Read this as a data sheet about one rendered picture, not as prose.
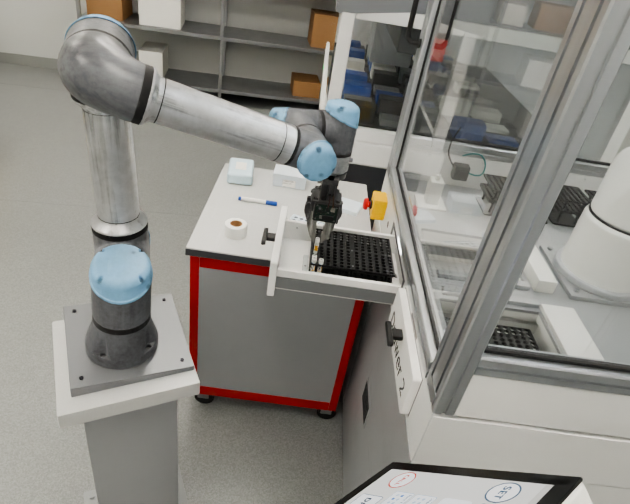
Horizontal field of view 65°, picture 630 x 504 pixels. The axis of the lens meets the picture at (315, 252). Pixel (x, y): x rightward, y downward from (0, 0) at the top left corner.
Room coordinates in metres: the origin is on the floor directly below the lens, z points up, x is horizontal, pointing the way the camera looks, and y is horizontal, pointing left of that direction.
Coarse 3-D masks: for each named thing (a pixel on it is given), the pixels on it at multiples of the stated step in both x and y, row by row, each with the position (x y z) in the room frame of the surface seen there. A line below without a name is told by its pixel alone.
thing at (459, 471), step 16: (400, 464) 0.45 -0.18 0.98; (416, 464) 0.44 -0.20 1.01; (368, 480) 0.43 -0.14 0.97; (512, 480) 0.34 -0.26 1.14; (528, 480) 0.34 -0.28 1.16; (544, 480) 0.33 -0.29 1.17; (560, 480) 0.33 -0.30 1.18; (576, 480) 0.32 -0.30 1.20; (352, 496) 0.39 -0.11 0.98; (544, 496) 0.30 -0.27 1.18; (560, 496) 0.30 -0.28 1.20; (576, 496) 0.30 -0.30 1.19
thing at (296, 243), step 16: (288, 224) 1.23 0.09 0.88; (304, 224) 1.24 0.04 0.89; (320, 224) 1.25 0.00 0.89; (288, 240) 1.22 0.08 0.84; (304, 240) 1.24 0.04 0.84; (288, 256) 1.14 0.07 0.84; (288, 272) 0.99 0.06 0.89; (304, 272) 1.00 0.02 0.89; (400, 272) 1.13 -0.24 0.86; (288, 288) 0.99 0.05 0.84; (304, 288) 1.00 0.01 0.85; (320, 288) 1.00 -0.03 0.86; (336, 288) 1.00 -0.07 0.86; (352, 288) 1.00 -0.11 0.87; (368, 288) 1.01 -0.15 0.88; (384, 288) 1.01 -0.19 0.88
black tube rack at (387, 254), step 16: (336, 240) 1.17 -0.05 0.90; (352, 240) 1.18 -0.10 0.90; (368, 240) 1.20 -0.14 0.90; (384, 240) 1.21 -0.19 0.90; (320, 256) 1.08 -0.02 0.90; (336, 256) 1.09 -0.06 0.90; (352, 256) 1.10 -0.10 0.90; (368, 256) 1.12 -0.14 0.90; (384, 256) 1.13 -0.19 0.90; (336, 272) 1.06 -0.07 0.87; (352, 272) 1.05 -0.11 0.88; (368, 272) 1.04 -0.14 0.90; (384, 272) 1.06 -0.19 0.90
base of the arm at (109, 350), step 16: (96, 336) 0.71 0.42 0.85; (112, 336) 0.71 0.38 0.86; (128, 336) 0.72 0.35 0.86; (144, 336) 0.74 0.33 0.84; (96, 352) 0.70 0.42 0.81; (112, 352) 0.70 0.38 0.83; (128, 352) 0.71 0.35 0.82; (144, 352) 0.73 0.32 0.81; (112, 368) 0.69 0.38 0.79; (128, 368) 0.70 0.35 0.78
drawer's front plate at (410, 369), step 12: (396, 300) 0.95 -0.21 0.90; (396, 312) 0.92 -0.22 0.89; (408, 312) 0.87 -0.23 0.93; (396, 324) 0.89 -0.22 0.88; (408, 324) 0.83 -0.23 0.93; (408, 336) 0.79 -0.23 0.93; (408, 348) 0.76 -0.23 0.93; (396, 360) 0.81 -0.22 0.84; (408, 360) 0.74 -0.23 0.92; (396, 372) 0.78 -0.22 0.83; (408, 372) 0.71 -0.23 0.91; (420, 372) 0.70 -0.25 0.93; (396, 384) 0.75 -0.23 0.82; (408, 384) 0.69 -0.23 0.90; (408, 396) 0.68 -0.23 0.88; (408, 408) 0.68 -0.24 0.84
